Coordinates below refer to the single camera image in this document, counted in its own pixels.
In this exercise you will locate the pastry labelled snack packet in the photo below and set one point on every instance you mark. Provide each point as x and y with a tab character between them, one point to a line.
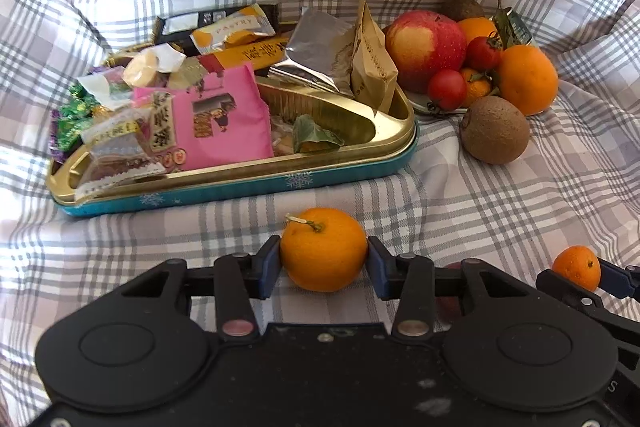
243	27

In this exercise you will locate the silver foil packet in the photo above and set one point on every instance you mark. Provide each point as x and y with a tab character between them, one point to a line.
318	54

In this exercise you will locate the orange long snack bar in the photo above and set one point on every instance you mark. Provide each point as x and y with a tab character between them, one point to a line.
260	55

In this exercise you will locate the clear wrapped candy packet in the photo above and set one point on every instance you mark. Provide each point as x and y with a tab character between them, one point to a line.
119	152

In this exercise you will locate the back orange on plate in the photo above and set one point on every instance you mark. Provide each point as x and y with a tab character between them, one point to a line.
474	27

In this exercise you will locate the black snack bar packet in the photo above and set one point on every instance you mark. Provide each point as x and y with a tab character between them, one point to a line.
176	29

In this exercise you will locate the grey plaid cloth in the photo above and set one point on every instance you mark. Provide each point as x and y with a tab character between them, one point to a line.
577	183

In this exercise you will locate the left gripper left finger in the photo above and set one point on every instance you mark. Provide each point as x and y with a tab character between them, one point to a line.
233	281

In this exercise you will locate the brown paper snack packet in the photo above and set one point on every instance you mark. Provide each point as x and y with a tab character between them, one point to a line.
374	74

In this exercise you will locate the large orange on plate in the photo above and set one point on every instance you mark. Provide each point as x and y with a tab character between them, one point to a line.
527	79

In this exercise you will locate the front cherry tomato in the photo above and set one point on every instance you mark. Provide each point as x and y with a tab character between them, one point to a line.
447	89

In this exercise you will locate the upper cherry tomato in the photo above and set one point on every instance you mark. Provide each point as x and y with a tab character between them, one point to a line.
484	53

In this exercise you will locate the small mandarin on plate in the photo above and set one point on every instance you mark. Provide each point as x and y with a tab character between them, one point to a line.
478	85

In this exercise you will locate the green white box behind fruit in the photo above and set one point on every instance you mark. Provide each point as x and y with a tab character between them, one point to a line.
520	32

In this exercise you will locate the green leaf in tray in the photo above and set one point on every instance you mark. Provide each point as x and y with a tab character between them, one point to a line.
308	136

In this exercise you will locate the green foil candies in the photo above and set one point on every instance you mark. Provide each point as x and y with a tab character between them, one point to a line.
69	121

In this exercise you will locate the red yellow apple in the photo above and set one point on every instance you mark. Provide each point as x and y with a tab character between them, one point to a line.
421	43

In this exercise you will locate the orange mandarin with stem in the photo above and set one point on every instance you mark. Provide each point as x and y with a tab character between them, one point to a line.
323	249

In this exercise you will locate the brown kiwi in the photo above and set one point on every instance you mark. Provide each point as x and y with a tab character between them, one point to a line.
494	131

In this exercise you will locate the back kiwi on plate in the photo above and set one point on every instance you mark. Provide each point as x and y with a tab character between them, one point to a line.
459	10

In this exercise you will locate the pink snack packet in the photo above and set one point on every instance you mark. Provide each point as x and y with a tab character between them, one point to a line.
219	121

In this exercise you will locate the gold teal tin tray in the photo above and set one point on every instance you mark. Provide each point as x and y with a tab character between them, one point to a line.
375	144

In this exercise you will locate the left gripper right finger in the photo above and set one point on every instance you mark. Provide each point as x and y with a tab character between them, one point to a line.
424	293

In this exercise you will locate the cherry tomato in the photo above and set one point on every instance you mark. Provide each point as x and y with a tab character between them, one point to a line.
484	53
447	89

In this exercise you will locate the white wrapped candy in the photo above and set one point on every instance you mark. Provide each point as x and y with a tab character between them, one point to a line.
145	67

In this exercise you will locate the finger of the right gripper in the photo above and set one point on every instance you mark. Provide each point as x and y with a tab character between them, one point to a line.
584	301
620	282

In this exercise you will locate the small orange mandarin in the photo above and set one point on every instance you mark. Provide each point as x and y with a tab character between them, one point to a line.
579	265

